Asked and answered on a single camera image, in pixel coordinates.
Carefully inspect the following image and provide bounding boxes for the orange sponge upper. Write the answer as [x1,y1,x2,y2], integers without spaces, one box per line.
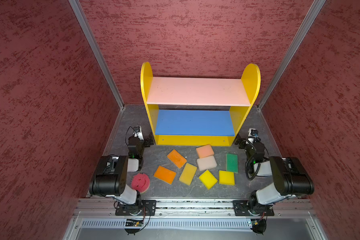
[167,150,187,169]

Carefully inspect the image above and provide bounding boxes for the bright yellow square sponge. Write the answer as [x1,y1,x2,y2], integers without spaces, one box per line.
[219,171,235,186]

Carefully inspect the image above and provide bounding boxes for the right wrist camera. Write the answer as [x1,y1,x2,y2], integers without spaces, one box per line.
[247,128,259,143]

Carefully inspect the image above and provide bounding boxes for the round pink smiley sponge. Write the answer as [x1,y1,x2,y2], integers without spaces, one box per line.
[131,174,151,194]

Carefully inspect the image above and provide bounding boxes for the left circuit board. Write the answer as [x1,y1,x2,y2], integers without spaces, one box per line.
[125,219,145,228]

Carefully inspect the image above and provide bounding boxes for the pale yellow sponge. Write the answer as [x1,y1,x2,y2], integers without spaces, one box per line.
[179,163,198,186]

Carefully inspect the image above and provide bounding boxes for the bright yellow diamond sponge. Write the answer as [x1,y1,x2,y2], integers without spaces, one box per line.
[199,170,218,190]

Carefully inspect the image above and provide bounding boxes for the green yellow scouring sponge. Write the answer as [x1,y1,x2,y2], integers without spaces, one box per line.
[226,154,239,173]

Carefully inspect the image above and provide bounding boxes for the peach orange sponge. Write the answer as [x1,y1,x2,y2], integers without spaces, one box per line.
[196,145,215,159]

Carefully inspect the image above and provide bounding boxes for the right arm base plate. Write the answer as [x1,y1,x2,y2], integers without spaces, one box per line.
[233,200,275,217]

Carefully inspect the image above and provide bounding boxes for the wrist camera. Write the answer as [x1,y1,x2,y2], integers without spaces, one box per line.
[247,128,259,143]
[133,126,144,141]

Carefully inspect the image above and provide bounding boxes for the circuit board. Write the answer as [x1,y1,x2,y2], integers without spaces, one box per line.
[125,219,145,228]
[251,219,266,229]

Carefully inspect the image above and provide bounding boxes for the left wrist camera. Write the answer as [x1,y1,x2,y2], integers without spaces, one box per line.
[133,126,144,141]

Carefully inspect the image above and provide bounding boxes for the aluminium mounting rail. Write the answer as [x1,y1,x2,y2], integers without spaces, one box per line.
[73,197,318,219]

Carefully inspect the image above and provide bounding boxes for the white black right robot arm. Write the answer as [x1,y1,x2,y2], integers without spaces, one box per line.
[233,136,315,217]

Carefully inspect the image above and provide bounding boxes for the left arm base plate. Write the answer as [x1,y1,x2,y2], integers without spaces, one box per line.
[115,200,157,217]

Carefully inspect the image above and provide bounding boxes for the white sponge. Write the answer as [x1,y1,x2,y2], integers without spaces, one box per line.
[197,156,217,171]

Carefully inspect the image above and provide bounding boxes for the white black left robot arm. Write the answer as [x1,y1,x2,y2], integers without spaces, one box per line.
[89,134,157,217]

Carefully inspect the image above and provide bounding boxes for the right circuit board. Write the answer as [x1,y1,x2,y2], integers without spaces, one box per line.
[251,219,266,229]

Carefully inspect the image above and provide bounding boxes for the yellow shelf with coloured boards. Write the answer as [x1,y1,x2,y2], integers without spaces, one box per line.
[141,62,261,147]

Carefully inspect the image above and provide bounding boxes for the orange sponge lower left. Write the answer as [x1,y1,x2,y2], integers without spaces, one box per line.
[154,166,176,185]

